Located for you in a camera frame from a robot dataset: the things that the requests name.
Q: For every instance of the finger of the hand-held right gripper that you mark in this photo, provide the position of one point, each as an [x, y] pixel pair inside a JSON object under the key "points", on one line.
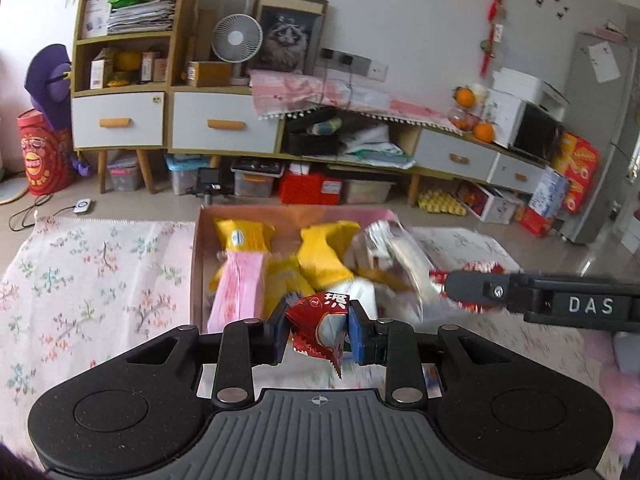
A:
{"points": [[480, 287]]}

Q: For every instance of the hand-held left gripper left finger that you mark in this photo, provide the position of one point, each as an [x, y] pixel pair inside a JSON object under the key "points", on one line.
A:
{"points": [[277, 335]]}

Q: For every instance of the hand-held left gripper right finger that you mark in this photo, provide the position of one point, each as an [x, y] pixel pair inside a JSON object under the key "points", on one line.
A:
{"points": [[357, 335]]}

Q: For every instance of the dark red snack packet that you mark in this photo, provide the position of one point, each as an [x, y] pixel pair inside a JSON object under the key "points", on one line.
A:
{"points": [[482, 266]]}

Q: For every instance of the white grey printed snack packet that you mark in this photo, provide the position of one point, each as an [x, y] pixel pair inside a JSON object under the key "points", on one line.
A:
{"points": [[362, 295]]}

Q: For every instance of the red snack packet white print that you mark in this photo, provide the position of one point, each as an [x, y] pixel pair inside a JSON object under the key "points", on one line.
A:
{"points": [[315, 320]]}

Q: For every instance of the gold snack packet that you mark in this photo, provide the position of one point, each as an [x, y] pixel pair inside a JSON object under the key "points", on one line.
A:
{"points": [[287, 280]]}

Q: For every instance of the pink snack packet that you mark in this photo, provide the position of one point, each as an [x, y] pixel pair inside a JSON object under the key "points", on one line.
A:
{"points": [[235, 290]]}

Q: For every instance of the long clear snack packet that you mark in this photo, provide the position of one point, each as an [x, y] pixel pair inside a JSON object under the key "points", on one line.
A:
{"points": [[410, 270]]}

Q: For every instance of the large yellow snack packet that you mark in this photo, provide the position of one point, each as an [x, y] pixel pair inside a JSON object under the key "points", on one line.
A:
{"points": [[322, 255]]}

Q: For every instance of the white packet orange print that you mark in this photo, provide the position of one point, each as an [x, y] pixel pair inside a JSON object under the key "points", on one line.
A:
{"points": [[432, 380]]}

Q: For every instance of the yellow snack packet blue logo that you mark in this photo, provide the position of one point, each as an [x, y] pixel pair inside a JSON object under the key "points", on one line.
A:
{"points": [[245, 235]]}

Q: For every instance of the pink cardboard box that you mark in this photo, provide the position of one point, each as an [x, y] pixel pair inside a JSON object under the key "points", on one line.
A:
{"points": [[280, 215]]}

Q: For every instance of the person's right forearm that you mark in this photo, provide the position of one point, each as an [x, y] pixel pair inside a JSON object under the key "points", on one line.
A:
{"points": [[620, 395]]}

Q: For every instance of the white printed crate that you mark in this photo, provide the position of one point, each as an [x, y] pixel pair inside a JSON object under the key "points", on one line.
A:
{"points": [[492, 205]]}

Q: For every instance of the red gift box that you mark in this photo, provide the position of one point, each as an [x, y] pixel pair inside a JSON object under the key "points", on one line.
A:
{"points": [[535, 221]]}

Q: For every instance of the yellow egg tray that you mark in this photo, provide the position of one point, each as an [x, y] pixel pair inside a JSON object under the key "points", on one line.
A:
{"points": [[442, 203]]}

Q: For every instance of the blue white carton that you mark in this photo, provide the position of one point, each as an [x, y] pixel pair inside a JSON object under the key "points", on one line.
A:
{"points": [[547, 190]]}

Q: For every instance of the red yellow carton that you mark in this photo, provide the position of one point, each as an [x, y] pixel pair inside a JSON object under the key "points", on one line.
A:
{"points": [[577, 170]]}

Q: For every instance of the red cardboard box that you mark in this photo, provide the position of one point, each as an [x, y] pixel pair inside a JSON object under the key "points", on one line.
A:
{"points": [[310, 187]]}

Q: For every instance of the storage bin dark lid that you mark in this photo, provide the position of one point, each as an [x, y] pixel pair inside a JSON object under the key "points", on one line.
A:
{"points": [[255, 180]]}

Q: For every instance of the long wooden cabinet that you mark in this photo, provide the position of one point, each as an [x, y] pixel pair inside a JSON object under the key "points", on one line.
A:
{"points": [[410, 140]]}

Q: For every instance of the white microwave oven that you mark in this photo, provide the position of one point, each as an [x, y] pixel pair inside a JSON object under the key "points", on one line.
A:
{"points": [[535, 132]]}

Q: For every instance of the white printed box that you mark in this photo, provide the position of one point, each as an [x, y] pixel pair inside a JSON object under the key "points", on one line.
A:
{"points": [[500, 115]]}

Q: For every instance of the grey refrigerator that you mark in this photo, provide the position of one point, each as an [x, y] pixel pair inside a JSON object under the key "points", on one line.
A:
{"points": [[595, 125]]}

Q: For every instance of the floral cloth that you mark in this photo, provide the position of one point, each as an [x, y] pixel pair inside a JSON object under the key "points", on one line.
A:
{"points": [[100, 285]]}

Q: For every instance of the blue storage bin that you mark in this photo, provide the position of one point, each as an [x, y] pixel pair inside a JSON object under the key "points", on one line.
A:
{"points": [[182, 175]]}

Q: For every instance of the black bag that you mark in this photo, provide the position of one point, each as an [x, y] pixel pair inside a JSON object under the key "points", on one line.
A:
{"points": [[310, 145]]}

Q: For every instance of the white cardboard box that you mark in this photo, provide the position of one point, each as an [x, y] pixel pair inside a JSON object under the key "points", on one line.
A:
{"points": [[520, 85]]}

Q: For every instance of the small clear storage bin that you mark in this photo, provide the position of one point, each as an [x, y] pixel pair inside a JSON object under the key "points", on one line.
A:
{"points": [[124, 175]]}

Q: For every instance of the small white floor device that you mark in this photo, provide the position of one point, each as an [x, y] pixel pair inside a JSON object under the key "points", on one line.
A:
{"points": [[81, 206]]}

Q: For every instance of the white paper note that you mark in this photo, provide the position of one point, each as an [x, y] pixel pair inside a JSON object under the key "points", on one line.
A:
{"points": [[604, 62]]}

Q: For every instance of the pink tasselled cloth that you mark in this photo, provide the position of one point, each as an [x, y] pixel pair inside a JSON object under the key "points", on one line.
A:
{"points": [[300, 92]]}

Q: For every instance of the brown cardboard box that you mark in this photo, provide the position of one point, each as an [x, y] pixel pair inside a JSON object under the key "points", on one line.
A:
{"points": [[207, 74]]}

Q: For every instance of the red gift bag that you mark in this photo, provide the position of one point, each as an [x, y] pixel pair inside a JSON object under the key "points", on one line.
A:
{"points": [[42, 160]]}

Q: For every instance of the small white carton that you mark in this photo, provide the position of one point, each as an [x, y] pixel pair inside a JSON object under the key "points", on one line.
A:
{"points": [[150, 67]]}

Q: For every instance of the framed cat picture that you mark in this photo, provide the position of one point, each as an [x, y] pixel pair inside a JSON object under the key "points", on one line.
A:
{"points": [[287, 35]]}

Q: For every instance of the small white desk fan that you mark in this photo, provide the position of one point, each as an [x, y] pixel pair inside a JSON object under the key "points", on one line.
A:
{"points": [[236, 37]]}

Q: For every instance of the round white disc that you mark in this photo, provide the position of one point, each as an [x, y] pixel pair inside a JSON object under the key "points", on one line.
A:
{"points": [[10, 192]]}

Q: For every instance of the large white round fan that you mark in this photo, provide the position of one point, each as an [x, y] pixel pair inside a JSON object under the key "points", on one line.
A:
{"points": [[207, 35]]}

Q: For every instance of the orange fruit on shelf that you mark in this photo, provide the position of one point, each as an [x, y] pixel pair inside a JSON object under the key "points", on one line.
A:
{"points": [[127, 60]]}

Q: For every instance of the small white box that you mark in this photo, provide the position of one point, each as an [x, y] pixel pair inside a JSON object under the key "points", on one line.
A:
{"points": [[100, 75]]}

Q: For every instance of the tall wooden shelf cabinet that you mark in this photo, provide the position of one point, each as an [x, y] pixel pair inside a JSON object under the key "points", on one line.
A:
{"points": [[185, 20]]}

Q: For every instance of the purple plush toy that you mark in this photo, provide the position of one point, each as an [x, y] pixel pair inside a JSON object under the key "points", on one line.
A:
{"points": [[47, 80]]}

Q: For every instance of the stack of papers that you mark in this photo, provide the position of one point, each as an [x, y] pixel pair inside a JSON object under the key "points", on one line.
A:
{"points": [[140, 19]]}

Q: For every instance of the white appliance box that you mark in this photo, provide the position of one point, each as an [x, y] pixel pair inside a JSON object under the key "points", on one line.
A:
{"points": [[96, 17]]}

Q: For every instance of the double white wall socket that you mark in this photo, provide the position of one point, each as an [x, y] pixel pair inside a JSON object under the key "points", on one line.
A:
{"points": [[357, 64]]}

